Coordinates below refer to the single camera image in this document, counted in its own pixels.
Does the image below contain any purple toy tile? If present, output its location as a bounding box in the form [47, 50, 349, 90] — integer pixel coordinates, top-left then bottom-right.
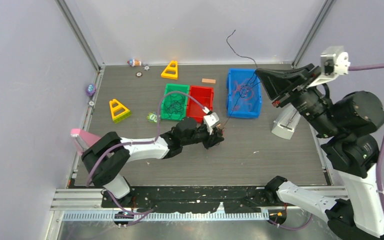
[85, 83, 97, 97]

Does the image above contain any yellow triangle block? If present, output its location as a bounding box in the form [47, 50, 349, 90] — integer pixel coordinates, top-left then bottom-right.
[160, 60, 179, 80]
[109, 98, 132, 124]

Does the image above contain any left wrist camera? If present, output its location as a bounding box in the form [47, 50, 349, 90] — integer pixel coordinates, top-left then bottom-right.
[202, 107, 221, 135]

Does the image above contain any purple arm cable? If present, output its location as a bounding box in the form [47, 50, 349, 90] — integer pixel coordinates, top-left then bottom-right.
[268, 62, 384, 231]
[85, 91, 209, 226]

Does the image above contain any wooden block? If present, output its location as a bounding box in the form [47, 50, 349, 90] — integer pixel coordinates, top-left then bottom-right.
[201, 78, 217, 84]

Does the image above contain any pink stand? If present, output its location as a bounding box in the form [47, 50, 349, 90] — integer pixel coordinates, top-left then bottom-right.
[70, 128, 102, 156]

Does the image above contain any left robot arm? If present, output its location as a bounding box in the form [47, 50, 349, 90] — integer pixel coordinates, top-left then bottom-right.
[81, 117, 225, 207]

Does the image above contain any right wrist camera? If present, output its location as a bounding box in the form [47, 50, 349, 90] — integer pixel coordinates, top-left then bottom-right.
[307, 45, 351, 88]

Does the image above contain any clown figurine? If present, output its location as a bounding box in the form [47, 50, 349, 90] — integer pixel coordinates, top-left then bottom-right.
[127, 58, 143, 67]

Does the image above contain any green owl toy tile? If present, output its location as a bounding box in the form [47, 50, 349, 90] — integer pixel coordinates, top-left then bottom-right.
[146, 112, 160, 123]

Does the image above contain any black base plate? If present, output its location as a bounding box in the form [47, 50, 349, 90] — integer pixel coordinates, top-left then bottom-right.
[118, 186, 288, 214]

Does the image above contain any yellow triangle block near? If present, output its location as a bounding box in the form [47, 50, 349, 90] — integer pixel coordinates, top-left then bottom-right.
[109, 98, 132, 124]

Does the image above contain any blue plastic bin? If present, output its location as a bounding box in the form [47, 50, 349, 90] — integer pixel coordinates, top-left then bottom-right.
[226, 68, 263, 119]

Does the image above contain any white grey stand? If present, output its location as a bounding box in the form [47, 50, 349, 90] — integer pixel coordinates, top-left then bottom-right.
[271, 104, 301, 140]

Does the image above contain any red plastic bin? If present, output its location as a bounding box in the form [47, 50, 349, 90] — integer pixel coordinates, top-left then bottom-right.
[185, 85, 215, 124]

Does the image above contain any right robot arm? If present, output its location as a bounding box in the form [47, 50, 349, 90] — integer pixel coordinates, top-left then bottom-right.
[254, 63, 384, 240]

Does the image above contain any green plastic bin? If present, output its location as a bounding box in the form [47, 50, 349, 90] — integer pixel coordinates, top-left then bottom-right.
[160, 83, 190, 121]

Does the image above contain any yellow triangle block far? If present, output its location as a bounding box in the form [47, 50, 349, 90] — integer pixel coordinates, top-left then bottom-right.
[160, 60, 179, 80]

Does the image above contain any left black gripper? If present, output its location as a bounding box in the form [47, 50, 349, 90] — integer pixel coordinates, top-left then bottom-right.
[181, 123, 224, 150]

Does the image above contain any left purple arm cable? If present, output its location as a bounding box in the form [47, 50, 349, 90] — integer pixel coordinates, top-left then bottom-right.
[85, 91, 209, 226]

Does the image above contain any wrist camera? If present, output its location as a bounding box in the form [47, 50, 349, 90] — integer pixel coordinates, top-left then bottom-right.
[202, 107, 221, 135]
[307, 45, 351, 88]

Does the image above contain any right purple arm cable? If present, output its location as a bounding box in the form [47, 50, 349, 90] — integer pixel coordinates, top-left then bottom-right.
[268, 62, 384, 231]

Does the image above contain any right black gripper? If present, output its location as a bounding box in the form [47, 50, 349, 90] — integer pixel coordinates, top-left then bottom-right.
[253, 61, 340, 137]

